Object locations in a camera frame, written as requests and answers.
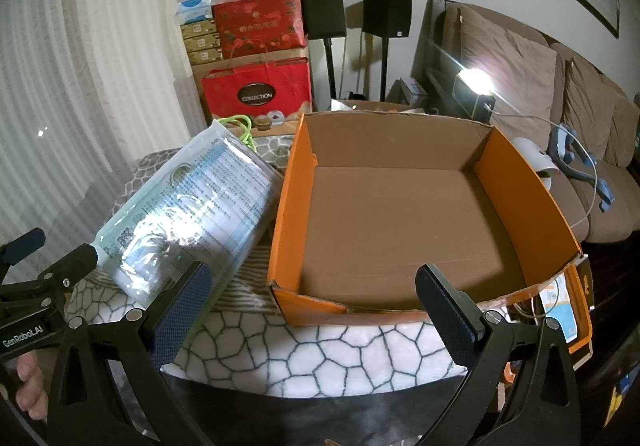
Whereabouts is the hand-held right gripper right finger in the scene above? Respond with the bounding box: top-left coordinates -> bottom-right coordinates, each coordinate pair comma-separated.
415,264 -> 596,446

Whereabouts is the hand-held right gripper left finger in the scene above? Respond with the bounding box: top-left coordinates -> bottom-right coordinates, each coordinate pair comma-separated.
47,260 -> 215,446

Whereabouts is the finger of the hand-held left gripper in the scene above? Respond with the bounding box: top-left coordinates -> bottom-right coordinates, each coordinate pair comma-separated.
0,243 -> 99,306
0,227 -> 47,277

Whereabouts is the orange cardboard box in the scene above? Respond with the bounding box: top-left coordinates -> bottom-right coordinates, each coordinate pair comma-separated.
267,111 -> 586,328

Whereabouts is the clear face mask pack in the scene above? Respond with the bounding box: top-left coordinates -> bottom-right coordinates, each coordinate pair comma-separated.
95,119 -> 285,299

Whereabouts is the light green cord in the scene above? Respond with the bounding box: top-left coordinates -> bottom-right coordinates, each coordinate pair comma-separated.
216,115 -> 257,153

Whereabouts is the person's left hand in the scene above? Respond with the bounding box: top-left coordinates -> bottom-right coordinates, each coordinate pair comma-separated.
12,351 -> 52,424

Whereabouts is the blue white packet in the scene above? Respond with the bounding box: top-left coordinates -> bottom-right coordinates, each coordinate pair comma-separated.
540,273 -> 581,343

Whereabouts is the grey white patterned blanket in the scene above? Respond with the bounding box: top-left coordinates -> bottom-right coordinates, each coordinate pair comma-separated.
65,133 -> 471,399

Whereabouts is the white round device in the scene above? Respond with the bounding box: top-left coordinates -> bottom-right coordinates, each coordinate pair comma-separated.
510,136 -> 557,188

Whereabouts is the brown sofa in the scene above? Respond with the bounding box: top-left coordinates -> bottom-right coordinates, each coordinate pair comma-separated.
410,0 -> 640,247

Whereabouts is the white curtain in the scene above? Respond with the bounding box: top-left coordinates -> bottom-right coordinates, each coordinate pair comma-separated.
0,0 -> 261,247

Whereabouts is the blue grey neck massager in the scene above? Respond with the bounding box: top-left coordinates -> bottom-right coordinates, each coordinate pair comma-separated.
547,123 -> 616,213

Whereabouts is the red gift bag brown label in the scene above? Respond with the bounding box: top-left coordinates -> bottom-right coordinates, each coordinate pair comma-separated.
200,57 -> 315,137

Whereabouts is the small white blue box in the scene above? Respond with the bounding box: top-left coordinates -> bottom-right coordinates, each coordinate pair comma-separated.
400,79 -> 432,108

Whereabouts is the black lit lamp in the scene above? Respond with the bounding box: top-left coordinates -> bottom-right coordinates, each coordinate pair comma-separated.
450,66 -> 497,123

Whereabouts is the black speaker stand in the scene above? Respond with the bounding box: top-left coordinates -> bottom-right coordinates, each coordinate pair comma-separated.
380,34 -> 392,102
324,37 -> 339,100

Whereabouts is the large brown sofa cushion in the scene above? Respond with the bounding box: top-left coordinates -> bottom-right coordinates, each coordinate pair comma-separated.
457,4 -> 558,127

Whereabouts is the blue white tissue pack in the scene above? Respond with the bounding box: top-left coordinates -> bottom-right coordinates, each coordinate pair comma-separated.
175,0 -> 215,24

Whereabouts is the red floral gift bag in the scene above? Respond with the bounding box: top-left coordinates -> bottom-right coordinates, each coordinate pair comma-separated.
211,0 -> 308,61

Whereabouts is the black speaker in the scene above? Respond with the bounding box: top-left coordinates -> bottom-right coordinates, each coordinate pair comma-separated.
362,0 -> 413,37
299,0 -> 347,40

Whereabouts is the white cable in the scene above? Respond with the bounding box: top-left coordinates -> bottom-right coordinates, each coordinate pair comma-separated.
487,107 -> 598,229

